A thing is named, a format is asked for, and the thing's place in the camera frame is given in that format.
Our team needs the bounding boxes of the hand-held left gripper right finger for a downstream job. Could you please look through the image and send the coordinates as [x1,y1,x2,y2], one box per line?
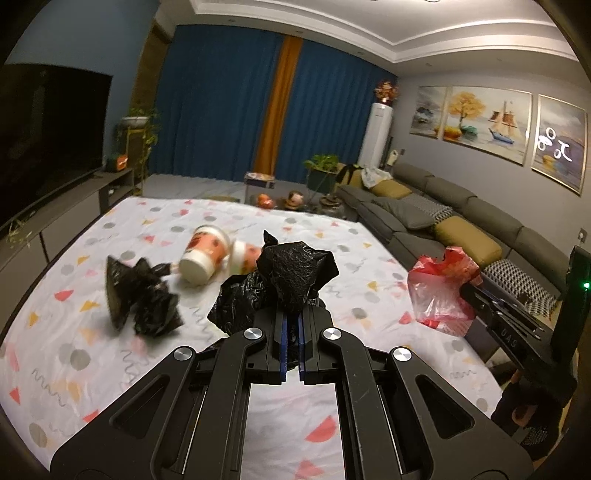
[298,307,537,480]

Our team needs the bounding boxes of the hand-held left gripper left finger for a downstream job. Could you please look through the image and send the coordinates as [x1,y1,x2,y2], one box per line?
[50,314,289,480]

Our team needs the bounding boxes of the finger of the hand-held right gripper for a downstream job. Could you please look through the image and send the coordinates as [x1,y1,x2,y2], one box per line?
[462,281,551,334]
[463,298,544,366]

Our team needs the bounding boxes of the red plastic bag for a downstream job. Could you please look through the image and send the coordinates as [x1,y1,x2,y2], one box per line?
[407,247,483,335]

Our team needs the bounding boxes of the black plastic bag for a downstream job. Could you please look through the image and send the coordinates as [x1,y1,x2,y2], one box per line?
[208,229,340,335]
[106,256,183,337]

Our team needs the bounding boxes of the white orange paper cup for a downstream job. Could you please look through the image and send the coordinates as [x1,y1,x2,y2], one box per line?
[229,240,262,275]
[179,224,232,284]

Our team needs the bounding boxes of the black white patterned cushion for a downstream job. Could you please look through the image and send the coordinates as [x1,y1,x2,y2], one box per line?
[406,194,453,220]
[482,258,557,317]

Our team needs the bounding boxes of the large yellow cushion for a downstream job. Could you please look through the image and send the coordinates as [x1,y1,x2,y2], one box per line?
[434,216,503,268]

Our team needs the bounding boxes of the grey and yellow sofa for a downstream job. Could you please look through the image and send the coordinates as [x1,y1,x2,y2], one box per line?
[335,161,591,333]

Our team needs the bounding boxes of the flat grey cushion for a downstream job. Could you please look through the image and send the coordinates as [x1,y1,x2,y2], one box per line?
[372,196,437,230]

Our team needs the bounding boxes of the small yellow cushion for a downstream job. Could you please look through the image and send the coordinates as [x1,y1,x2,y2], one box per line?
[372,179,411,199]

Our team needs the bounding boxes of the white cloth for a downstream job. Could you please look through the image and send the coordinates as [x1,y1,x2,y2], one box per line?
[362,167,389,189]

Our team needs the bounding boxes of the framed cloudy painting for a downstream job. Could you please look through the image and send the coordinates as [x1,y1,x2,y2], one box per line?
[531,95,587,197]

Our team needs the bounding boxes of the framed tree and ship painting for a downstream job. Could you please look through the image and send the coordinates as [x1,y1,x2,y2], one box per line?
[443,87,533,164]

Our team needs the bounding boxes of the black garment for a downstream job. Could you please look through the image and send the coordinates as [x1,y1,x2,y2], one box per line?
[339,162,363,188]

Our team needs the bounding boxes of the potted plant on metal stand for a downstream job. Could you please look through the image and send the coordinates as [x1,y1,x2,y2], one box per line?
[305,154,340,192]

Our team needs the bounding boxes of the small framed painting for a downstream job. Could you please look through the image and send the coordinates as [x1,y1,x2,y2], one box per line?
[410,86,450,136]

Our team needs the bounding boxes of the white standing air conditioner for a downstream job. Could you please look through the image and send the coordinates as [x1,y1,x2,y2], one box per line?
[360,104,393,167]

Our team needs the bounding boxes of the red gold flower decoration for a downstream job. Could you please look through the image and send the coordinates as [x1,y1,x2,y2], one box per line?
[374,80,399,104]

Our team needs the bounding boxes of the blue curtain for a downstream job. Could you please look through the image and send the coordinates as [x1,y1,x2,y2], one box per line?
[154,25,283,178]
[281,44,398,171]

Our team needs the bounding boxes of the orange curtain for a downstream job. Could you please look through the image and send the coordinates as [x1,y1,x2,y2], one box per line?
[254,36,303,174]

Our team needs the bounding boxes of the grey television cabinet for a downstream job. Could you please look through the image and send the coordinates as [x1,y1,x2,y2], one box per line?
[0,168,134,278]

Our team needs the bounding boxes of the trailing plant in white pot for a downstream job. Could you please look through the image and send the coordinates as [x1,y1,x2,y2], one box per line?
[121,107,158,181]

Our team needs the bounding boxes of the black television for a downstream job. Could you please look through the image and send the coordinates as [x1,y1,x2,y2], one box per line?
[0,65,114,227]

